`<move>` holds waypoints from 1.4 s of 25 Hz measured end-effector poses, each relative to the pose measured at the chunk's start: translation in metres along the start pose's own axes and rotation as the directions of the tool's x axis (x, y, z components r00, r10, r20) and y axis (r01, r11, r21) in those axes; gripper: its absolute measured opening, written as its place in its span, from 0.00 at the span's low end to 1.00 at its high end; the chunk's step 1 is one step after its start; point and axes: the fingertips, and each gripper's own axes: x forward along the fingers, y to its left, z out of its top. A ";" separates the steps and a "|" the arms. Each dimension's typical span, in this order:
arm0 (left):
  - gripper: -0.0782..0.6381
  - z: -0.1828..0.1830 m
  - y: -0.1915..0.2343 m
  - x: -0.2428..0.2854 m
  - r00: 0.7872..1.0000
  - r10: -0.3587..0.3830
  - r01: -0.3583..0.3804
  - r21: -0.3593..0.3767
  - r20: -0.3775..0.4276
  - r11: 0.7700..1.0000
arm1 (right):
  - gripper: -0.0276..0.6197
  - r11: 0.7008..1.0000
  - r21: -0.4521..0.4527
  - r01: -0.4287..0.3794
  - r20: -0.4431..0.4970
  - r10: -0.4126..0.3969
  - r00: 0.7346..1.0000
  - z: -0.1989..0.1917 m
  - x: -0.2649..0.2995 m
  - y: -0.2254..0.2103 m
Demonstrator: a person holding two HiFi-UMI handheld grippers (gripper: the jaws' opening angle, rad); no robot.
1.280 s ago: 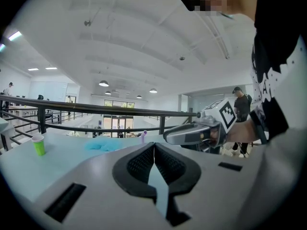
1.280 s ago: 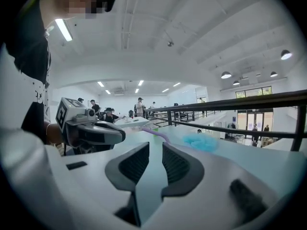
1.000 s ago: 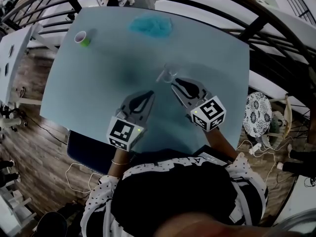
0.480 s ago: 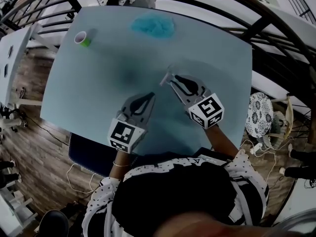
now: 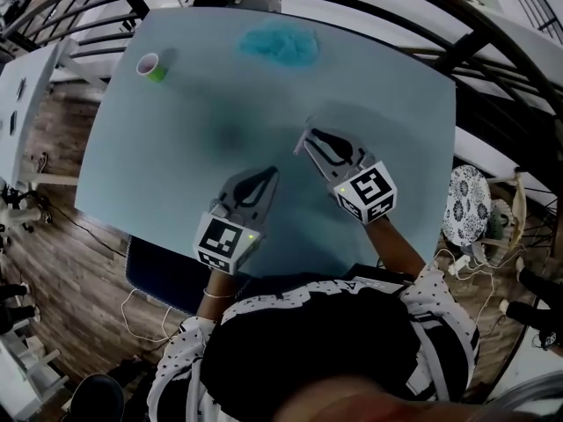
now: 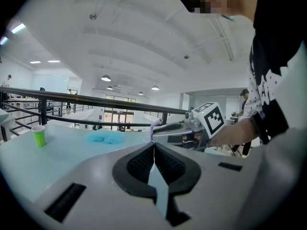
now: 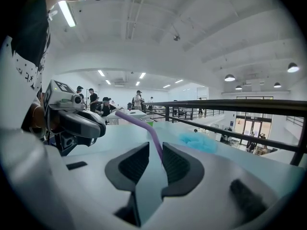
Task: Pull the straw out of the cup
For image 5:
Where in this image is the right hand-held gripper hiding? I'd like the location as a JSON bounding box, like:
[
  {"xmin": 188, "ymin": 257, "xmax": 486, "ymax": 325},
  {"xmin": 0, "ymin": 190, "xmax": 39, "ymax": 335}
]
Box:
[{"xmin": 298, "ymin": 115, "xmax": 398, "ymax": 227}]

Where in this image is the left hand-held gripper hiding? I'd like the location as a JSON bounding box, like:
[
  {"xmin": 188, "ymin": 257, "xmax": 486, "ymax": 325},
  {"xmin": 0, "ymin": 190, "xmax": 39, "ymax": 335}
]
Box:
[{"xmin": 193, "ymin": 165, "xmax": 282, "ymax": 276}]

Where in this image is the green cup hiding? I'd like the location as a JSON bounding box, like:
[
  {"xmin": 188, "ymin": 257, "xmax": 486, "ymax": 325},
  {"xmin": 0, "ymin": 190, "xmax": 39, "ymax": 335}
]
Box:
[{"xmin": 135, "ymin": 52, "xmax": 171, "ymax": 83}]

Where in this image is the person's right forearm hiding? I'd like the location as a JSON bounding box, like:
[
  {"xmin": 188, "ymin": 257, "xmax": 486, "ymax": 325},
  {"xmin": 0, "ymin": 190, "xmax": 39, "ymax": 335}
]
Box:
[{"xmin": 362, "ymin": 216, "xmax": 428, "ymax": 279}]

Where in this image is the person's left forearm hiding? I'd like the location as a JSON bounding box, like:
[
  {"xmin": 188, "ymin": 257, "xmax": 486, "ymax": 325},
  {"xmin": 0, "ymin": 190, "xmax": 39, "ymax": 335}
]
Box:
[{"xmin": 195, "ymin": 266, "xmax": 241, "ymax": 324}]

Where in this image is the blue cloth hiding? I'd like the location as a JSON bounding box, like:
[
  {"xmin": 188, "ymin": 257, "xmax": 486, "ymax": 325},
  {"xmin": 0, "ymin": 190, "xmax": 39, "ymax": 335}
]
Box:
[{"xmin": 237, "ymin": 19, "xmax": 321, "ymax": 69}]

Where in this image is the white long table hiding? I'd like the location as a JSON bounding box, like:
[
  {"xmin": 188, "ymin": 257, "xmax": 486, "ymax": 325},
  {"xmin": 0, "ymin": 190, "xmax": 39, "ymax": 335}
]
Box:
[{"xmin": 280, "ymin": 0, "xmax": 470, "ymax": 55}]

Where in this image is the dark blue chair seat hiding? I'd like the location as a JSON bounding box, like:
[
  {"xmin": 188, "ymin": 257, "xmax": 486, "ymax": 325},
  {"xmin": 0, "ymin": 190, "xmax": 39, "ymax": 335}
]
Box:
[{"xmin": 125, "ymin": 234, "xmax": 252, "ymax": 317}]

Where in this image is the floral round stool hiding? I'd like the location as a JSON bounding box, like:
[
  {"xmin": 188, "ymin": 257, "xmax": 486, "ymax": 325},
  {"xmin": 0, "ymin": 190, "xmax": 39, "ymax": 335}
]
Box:
[{"xmin": 441, "ymin": 164, "xmax": 493, "ymax": 249}]

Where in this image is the person's black and white top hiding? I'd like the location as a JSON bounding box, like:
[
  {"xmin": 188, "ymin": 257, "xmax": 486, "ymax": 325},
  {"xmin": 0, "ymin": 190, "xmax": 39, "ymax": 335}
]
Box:
[{"xmin": 147, "ymin": 264, "xmax": 481, "ymax": 422}]

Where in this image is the white power strip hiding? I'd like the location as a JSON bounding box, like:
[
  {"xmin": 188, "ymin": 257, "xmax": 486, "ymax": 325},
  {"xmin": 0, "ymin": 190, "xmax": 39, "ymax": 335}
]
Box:
[{"xmin": 447, "ymin": 256, "xmax": 472, "ymax": 277}]

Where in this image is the white side table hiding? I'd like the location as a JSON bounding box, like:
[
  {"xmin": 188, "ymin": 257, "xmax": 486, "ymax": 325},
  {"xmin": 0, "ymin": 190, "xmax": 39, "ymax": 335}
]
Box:
[{"xmin": 0, "ymin": 41, "xmax": 61, "ymax": 189}]

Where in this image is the person's black shoe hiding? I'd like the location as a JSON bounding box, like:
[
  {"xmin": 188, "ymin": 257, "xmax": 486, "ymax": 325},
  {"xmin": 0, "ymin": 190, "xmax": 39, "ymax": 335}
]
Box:
[{"xmin": 64, "ymin": 374, "xmax": 127, "ymax": 422}]

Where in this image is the thin silver bracelet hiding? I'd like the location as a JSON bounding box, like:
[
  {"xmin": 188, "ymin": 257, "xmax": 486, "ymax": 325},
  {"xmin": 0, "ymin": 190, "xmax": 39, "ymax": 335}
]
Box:
[{"xmin": 203, "ymin": 287, "xmax": 238, "ymax": 301}]

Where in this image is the white cable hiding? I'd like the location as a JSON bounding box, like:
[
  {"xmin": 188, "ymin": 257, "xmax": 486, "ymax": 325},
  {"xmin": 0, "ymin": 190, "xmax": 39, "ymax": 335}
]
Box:
[{"xmin": 120, "ymin": 286, "xmax": 179, "ymax": 343}]

